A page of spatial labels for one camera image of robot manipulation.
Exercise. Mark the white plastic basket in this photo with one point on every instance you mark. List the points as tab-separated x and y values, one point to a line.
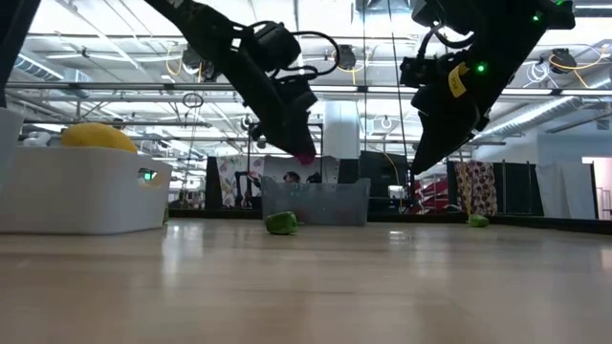
72	191

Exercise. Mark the white column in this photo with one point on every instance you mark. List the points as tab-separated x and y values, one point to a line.
342	129

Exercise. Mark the black cabinet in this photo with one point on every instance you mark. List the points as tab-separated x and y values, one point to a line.
378	172

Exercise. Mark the floral curtain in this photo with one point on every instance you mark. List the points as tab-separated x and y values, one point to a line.
229	181

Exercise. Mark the red shelving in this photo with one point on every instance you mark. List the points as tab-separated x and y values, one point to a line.
432	196

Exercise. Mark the person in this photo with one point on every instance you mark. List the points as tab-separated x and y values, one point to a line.
291	177

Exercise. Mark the long horizontal light bar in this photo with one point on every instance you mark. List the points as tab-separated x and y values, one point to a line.
143	86

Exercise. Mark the white pipe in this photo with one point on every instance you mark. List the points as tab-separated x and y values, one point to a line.
37	139

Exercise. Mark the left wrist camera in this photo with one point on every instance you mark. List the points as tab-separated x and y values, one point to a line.
277	45

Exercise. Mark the patterned brown cloth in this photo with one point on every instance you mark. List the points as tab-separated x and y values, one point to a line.
478	188

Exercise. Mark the dark grey translucent basket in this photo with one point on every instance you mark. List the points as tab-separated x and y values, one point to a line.
334	205

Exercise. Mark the green exit sign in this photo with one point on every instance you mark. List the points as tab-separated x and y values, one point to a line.
147	175

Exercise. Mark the black tripod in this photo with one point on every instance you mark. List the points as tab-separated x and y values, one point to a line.
246	191

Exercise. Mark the black partition panel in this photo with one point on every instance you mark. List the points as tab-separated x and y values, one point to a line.
518	191

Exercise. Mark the black stand frame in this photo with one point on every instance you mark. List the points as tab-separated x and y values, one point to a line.
286	125

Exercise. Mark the silver ventilation duct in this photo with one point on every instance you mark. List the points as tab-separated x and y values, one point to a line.
550	112

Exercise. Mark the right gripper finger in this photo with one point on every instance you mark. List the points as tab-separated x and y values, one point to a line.
444	134

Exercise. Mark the orange citrus fruit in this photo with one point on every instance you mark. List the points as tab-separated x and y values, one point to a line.
98	138

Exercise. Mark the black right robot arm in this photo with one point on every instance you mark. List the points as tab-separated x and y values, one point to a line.
516	24

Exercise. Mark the small red pepper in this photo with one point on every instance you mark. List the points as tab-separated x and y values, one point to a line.
305	160

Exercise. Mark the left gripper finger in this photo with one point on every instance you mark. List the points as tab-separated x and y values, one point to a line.
291	136

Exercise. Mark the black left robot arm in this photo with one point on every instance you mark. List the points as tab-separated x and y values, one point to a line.
201	24

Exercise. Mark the white curtain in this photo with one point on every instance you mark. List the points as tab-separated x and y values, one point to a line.
564	181

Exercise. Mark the yellow tag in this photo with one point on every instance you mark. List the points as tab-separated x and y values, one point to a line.
457	81

